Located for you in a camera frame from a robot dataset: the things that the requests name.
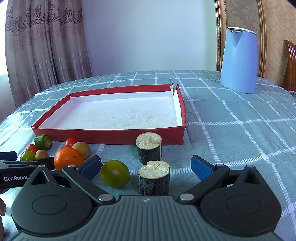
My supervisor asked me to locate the patterned pink curtain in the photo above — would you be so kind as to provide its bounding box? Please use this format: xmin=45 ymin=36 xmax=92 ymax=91
xmin=4 ymin=1 xmax=92 ymax=106

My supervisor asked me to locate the large yellow-brown fruit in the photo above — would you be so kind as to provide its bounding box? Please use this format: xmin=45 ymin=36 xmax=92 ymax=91
xmin=72 ymin=142 xmax=91 ymax=160

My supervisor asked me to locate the red cherry tomato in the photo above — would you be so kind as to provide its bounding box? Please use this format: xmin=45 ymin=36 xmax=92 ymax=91
xmin=65 ymin=138 xmax=78 ymax=148
xmin=26 ymin=144 xmax=38 ymax=154

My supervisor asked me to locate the operator hand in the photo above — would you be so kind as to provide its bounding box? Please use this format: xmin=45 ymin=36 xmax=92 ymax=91
xmin=0 ymin=198 xmax=6 ymax=240

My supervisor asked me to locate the small brown fruit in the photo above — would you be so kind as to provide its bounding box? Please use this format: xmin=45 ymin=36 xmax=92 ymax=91
xmin=35 ymin=150 xmax=49 ymax=160

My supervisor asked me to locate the cut green cucumber piece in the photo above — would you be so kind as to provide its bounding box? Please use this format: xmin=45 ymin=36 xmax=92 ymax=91
xmin=34 ymin=134 xmax=52 ymax=151

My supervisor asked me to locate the dark cylinder piece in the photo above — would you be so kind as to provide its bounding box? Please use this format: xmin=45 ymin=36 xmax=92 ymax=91
xmin=135 ymin=132 xmax=162 ymax=165
xmin=137 ymin=161 xmax=170 ymax=196

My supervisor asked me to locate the red shallow cardboard box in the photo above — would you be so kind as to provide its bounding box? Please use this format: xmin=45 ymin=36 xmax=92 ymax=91
xmin=32 ymin=84 xmax=186 ymax=145

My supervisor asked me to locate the large green tomato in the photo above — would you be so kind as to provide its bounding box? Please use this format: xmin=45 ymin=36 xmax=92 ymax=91
xmin=100 ymin=160 xmax=130 ymax=188

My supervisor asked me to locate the orange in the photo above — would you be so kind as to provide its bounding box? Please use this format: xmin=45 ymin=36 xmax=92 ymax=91
xmin=54 ymin=147 xmax=84 ymax=170

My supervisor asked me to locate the wooden chair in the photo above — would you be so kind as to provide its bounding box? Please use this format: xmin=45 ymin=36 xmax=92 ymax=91
xmin=281 ymin=40 xmax=296 ymax=91

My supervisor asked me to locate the gold upholstered headboard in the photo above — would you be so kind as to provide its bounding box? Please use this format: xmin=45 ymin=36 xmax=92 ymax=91
xmin=214 ymin=1 xmax=295 ymax=85

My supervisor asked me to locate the light blue kettle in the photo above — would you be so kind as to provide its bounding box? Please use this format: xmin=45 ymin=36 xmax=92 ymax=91
xmin=220 ymin=27 xmax=258 ymax=94

